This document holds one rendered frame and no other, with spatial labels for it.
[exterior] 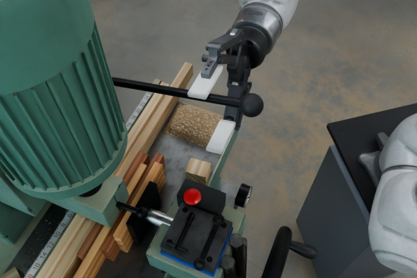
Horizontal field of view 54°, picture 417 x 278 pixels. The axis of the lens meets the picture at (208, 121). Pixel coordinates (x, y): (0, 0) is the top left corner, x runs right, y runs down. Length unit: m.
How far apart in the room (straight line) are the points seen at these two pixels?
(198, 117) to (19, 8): 0.60
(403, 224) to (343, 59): 1.59
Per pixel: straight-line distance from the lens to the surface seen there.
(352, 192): 1.25
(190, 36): 2.46
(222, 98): 0.60
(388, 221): 0.99
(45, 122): 0.46
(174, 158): 0.89
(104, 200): 0.72
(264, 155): 1.96
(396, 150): 1.10
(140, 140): 0.88
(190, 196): 0.71
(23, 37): 0.37
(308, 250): 0.85
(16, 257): 0.99
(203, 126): 0.89
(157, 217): 0.77
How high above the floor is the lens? 1.67
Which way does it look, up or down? 55 degrees down
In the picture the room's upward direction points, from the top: straight up
